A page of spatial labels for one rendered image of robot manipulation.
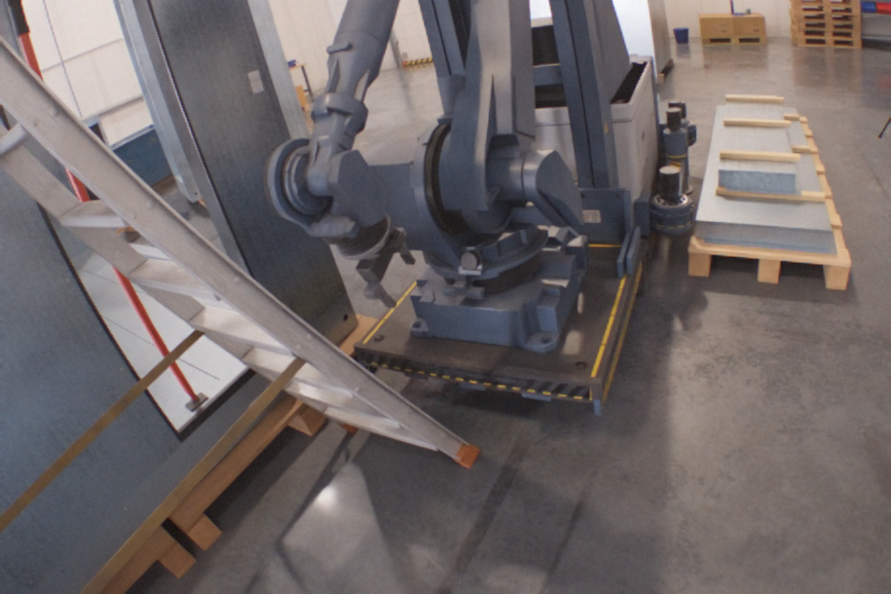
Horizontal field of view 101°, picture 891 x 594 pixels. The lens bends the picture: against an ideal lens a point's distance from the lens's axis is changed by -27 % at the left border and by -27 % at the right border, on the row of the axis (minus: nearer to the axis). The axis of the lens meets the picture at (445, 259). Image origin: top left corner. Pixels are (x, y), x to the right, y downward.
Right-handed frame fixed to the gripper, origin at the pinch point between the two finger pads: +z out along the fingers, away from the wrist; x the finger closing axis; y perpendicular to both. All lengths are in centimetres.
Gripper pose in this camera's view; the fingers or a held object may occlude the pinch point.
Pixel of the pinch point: (398, 278)
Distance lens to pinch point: 128.1
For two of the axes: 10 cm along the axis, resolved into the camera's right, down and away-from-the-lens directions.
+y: -8.7, -0.4, 4.9
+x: -3.2, 8.0, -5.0
